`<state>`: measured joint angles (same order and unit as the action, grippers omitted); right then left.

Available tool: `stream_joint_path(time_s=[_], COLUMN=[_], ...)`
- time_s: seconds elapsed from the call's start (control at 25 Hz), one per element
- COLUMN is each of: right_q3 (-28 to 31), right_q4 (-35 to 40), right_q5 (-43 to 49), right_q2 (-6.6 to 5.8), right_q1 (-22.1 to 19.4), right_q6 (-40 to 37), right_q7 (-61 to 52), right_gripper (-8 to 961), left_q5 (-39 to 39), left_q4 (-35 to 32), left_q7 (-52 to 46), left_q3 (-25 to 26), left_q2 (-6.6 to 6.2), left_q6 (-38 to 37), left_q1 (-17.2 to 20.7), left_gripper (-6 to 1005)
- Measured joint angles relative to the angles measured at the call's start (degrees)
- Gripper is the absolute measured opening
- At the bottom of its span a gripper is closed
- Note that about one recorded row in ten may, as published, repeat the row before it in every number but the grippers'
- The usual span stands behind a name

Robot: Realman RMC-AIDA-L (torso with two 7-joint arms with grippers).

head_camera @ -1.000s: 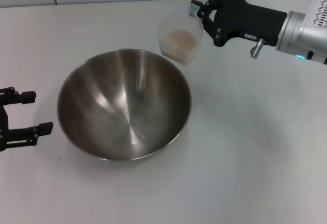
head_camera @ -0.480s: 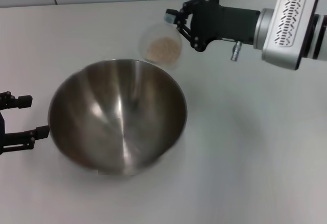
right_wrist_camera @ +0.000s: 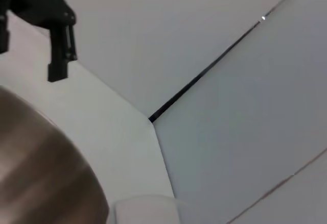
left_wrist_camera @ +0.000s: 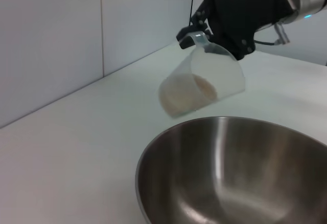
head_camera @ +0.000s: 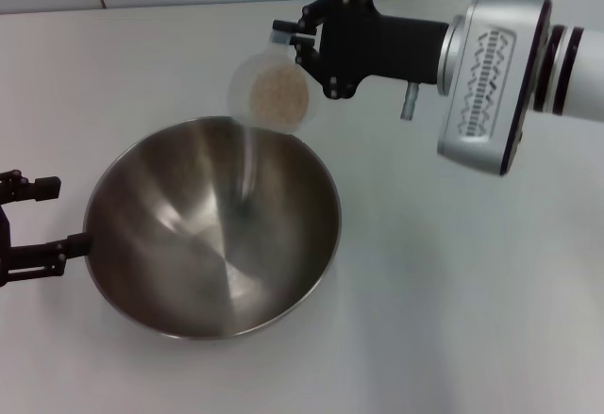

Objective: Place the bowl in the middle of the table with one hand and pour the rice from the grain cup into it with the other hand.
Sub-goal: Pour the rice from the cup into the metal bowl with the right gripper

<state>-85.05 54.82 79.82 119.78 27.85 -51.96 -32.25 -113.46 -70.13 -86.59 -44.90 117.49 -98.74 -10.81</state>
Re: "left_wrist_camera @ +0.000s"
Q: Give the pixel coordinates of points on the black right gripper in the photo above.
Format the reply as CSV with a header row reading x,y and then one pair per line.
x,y
230,17

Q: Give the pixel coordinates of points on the clear plastic measuring cup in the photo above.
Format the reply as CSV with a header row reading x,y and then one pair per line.
x,y
217,65

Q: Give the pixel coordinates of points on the white rice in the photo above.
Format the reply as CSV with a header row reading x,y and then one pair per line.
x,y
184,94

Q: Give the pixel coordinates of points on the stainless steel mixing bowl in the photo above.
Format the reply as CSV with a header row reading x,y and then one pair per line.
x,y
230,178

